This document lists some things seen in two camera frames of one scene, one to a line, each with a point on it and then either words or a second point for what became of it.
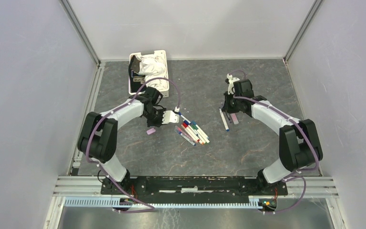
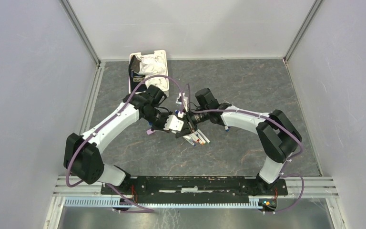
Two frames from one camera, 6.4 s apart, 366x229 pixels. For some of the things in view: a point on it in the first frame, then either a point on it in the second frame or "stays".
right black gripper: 227,108 -> 188,127
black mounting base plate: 192,189 stays
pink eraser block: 150,130 stays
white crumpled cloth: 154,66 stays
